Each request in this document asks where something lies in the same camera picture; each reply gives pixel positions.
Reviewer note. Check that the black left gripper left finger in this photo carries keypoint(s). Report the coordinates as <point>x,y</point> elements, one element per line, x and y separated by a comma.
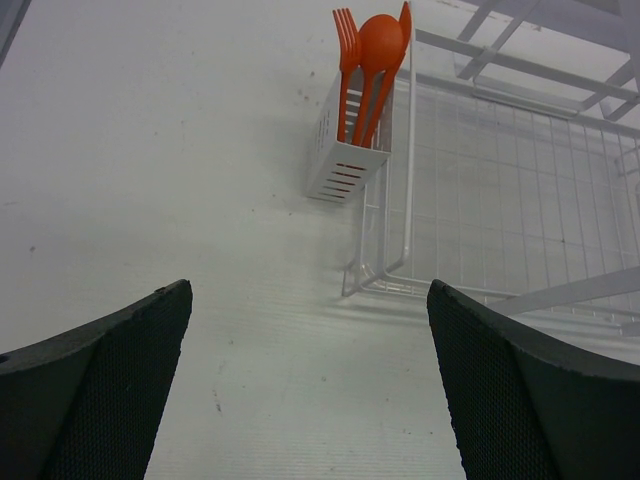
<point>88,403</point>

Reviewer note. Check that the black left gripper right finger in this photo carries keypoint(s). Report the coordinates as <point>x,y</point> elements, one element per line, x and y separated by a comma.
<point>525,405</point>

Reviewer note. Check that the white cutlery caddy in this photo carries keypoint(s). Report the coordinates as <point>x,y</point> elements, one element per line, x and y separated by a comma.
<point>337,171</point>

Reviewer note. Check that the orange plastic spoon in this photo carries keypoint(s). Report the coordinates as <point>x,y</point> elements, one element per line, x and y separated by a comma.
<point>380,37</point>

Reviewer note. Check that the orange plastic fork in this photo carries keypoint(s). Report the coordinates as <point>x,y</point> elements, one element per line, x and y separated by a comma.
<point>350,55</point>

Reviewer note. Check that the orange plastic knife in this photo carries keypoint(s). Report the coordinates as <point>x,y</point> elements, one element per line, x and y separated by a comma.
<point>405,20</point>

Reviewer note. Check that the white wire dish rack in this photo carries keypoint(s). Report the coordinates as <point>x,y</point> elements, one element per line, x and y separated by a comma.
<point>515,168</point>

